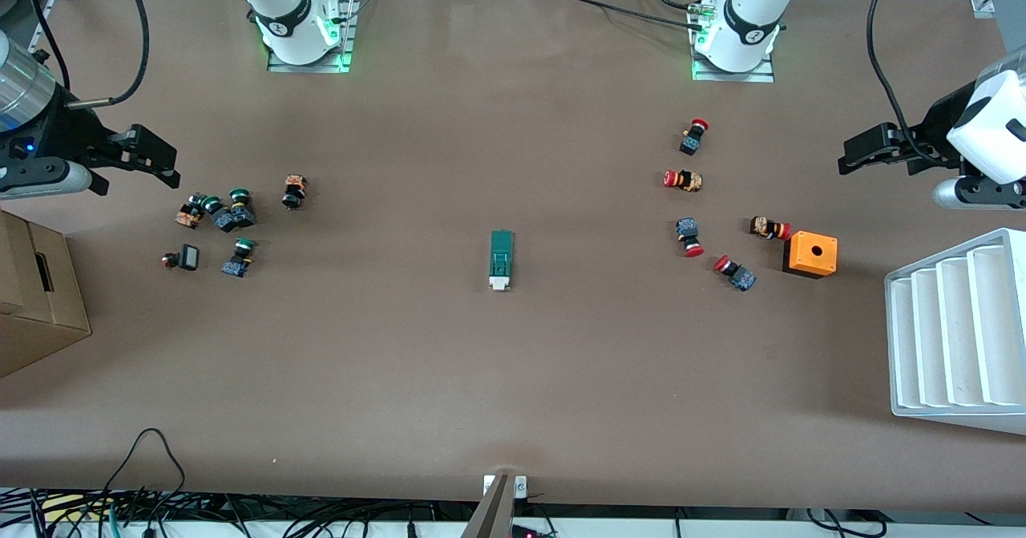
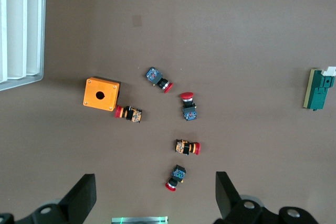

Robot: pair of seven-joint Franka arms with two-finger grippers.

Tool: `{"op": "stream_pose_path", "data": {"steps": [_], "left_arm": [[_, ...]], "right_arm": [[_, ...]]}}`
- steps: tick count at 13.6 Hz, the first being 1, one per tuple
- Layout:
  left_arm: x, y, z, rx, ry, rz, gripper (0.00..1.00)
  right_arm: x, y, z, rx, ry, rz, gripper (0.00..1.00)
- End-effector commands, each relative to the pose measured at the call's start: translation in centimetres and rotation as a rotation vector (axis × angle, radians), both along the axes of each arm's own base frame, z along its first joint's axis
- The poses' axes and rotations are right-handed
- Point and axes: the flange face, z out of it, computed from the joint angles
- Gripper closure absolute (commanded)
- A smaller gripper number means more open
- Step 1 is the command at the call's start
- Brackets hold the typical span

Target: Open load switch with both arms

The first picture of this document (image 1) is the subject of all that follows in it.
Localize green load switch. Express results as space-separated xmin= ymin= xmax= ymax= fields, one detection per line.
xmin=489 ymin=229 xmax=515 ymax=291

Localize green push button blue block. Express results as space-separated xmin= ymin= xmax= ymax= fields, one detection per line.
xmin=228 ymin=188 xmax=257 ymax=229
xmin=222 ymin=238 xmax=257 ymax=279
xmin=200 ymin=196 xmax=235 ymax=233

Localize brown cardboard box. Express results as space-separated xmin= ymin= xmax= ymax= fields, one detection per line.
xmin=0 ymin=211 xmax=92 ymax=378

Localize white slotted rack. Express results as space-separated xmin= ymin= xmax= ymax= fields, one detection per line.
xmin=884 ymin=228 xmax=1026 ymax=436

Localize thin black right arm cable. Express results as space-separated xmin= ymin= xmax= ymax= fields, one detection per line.
xmin=30 ymin=0 xmax=73 ymax=90

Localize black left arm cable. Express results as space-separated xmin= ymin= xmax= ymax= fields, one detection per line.
xmin=868 ymin=0 xmax=951 ymax=166

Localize orange button enclosure box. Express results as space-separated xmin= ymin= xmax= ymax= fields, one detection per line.
xmin=782 ymin=231 xmax=839 ymax=280

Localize left arm aluminium base plate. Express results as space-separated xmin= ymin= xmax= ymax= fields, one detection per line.
xmin=691 ymin=0 xmax=776 ymax=83

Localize black looped cable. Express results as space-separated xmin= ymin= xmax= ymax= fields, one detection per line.
xmin=100 ymin=427 xmax=188 ymax=515

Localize black table cable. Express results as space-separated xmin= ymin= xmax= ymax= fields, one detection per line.
xmin=557 ymin=0 xmax=706 ymax=26

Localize tangled black floor cables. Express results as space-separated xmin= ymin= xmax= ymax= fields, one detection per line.
xmin=0 ymin=486 xmax=450 ymax=538

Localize brown stand post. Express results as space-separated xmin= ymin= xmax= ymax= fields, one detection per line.
xmin=459 ymin=474 xmax=515 ymax=538

